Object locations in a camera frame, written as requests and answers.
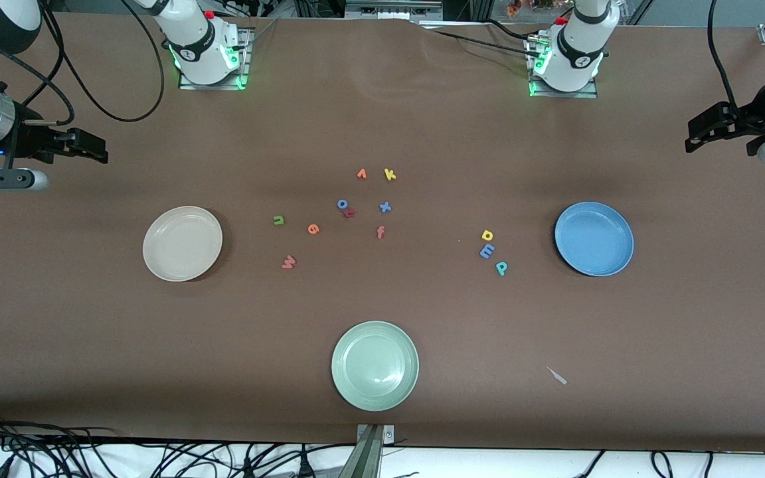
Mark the small white paper scrap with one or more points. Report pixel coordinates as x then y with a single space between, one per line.
558 377

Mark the pale green round plate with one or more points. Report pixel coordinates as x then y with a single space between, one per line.
374 366

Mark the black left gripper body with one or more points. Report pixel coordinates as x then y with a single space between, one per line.
740 120

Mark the blue foam letter E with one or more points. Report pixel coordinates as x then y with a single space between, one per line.
487 251

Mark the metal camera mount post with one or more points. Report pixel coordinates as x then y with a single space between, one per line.
370 455

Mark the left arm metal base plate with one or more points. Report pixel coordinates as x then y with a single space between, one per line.
565 94

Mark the aluminium frame bar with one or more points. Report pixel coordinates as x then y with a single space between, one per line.
392 8

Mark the blue round plate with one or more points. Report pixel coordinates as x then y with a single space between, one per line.
594 239

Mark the pink foam letter w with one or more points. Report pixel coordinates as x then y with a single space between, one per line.
289 263

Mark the teal foam letter P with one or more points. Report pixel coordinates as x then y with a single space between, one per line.
501 267

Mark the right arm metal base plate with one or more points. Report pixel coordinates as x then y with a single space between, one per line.
248 36

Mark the beige round plate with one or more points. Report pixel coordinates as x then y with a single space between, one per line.
182 243

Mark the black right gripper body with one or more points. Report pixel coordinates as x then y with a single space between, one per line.
32 142

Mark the orange brown background object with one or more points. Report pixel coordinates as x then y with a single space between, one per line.
514 8

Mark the brown paper table cover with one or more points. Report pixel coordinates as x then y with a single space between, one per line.
422 119

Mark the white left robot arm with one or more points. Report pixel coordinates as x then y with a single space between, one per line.
578 53

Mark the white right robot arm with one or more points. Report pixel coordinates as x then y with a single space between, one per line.
200 53

